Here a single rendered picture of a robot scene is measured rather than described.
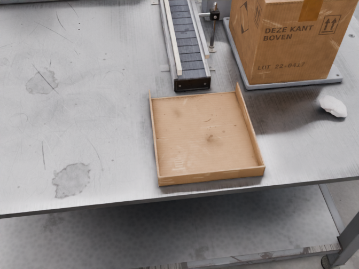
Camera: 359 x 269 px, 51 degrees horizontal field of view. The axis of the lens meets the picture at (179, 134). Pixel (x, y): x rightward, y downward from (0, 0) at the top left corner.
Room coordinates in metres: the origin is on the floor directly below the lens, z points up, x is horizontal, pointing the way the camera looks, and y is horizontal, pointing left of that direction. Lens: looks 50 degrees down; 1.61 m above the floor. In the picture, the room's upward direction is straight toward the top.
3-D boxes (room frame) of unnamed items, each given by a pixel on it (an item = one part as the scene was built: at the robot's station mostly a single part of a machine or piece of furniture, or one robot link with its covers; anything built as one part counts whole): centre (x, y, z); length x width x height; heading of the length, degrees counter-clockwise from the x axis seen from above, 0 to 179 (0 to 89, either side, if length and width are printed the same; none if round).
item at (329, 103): (0.73, -0.43, 0.85); 0.08 x 0.07 x 0.04; 20
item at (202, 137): (0.64, -0.06, 0.85); 0.30 x 0.26 x 0.04; 8
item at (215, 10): (1.02, -0.08, 0.91); 0.07 x 0.03 x 0.16; 98
